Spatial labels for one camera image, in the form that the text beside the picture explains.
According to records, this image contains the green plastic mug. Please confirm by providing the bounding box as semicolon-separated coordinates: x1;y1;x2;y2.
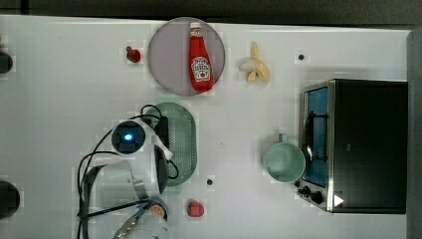
262;133;306;183

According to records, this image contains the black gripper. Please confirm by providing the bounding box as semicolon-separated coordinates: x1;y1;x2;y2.
153;117;169;147

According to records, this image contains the peeled toy banana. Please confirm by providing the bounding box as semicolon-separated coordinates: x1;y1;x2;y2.
239;42;271;83

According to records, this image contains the green plastic strainer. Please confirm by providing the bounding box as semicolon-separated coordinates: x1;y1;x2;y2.
144;103;197;186

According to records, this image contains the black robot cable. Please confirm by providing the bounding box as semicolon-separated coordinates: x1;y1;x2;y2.
77;104;180;239

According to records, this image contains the black cylinder post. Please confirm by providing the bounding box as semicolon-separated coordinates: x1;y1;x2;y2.
0;180;20;219
0;52;13;74

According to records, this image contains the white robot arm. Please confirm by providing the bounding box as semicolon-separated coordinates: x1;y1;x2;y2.
78;118;172;239

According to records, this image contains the black cylinder post upper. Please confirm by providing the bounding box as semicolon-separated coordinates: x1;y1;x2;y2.
0;52;13;74

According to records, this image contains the black cylinder post lower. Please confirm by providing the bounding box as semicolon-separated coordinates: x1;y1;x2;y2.
0;180;20;219

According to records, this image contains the orange slice toy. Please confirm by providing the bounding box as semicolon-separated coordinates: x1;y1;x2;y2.
149;204;166;218

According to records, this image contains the lavender round plate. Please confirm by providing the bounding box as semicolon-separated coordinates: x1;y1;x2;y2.
147;17;226;97

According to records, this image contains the black toaster oven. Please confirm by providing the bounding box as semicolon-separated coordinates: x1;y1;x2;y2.
295;79;408;214

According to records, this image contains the red toy strawberry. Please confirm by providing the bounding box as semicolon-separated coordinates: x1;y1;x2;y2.
187;200;205;218

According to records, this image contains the red ketchup bottle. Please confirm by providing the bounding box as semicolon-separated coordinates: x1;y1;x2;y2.
188;22;214;93

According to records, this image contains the small red toy tomato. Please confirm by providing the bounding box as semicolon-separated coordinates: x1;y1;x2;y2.
126;46;141;63

